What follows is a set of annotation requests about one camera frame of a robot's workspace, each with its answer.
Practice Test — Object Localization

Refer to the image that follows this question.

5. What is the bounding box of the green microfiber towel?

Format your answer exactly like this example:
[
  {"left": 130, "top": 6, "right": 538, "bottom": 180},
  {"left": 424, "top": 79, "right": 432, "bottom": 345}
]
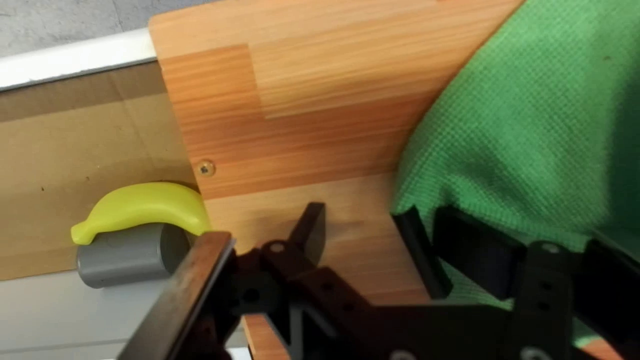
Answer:
[{"left": 389, "top": 0, "right": 640, "bottom": 348}]

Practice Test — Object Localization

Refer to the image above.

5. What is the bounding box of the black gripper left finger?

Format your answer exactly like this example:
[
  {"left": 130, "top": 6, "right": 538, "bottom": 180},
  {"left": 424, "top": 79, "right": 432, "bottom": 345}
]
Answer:
[{"left": 228, "top": 202, "right": 377, "bottom": 360}]

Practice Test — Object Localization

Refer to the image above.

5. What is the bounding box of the wooden butcher block countertop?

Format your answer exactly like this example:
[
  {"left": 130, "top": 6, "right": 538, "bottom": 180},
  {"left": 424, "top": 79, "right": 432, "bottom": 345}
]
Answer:
[{"left": 147, "top": 0, "right": 627, "bottom": 360}]

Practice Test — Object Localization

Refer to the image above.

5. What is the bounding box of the yellow green toy banana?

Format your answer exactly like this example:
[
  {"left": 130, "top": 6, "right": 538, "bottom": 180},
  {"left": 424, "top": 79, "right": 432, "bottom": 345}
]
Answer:
[{"left": 69, "top": 180, "right": 213, "bottom": 245}]

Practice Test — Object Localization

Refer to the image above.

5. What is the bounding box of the white toy sink basin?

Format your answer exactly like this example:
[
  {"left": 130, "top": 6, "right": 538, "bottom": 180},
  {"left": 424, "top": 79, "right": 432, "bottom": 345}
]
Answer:
[{"left": 0, "top": 26, "right": 257, "bottom": 360}]

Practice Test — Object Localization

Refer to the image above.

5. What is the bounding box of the grey cylinder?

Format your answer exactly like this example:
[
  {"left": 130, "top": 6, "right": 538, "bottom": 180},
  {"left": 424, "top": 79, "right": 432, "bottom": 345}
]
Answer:
[{"left": 75, "top": 222, "right": 197, "bottom": 289}]

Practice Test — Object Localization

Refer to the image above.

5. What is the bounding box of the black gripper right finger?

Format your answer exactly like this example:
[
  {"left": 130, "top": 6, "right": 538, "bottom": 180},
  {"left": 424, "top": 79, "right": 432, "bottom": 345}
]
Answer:
[{"left": 391, "top": 202, "right": 640, "bottom": 360}]

